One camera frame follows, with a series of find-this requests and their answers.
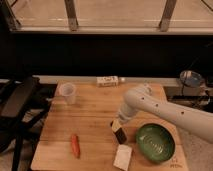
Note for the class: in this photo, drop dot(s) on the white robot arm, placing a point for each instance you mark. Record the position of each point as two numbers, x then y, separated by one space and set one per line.
140 98

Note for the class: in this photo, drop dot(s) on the white labelled box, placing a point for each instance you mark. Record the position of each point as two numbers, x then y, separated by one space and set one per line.
107 81

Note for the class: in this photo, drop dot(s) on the round silver blue object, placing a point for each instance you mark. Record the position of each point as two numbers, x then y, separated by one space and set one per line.
191 78

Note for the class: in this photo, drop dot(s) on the black office chair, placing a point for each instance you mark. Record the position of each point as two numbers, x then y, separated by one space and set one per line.
12 126

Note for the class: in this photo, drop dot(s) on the orange carrot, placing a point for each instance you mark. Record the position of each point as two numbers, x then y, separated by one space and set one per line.
75 145

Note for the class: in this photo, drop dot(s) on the green bowl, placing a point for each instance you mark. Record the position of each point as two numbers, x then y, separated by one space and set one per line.
155 142

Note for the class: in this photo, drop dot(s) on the clear plastic cup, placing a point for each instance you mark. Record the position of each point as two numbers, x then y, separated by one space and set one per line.
68 92

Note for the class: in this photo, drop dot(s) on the white sponge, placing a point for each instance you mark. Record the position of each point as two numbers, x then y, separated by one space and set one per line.
122 157

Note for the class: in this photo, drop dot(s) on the black eraser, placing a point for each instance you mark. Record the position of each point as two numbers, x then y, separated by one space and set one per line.
120 136

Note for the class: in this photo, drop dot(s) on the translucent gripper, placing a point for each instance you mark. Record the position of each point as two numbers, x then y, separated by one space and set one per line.
122 119

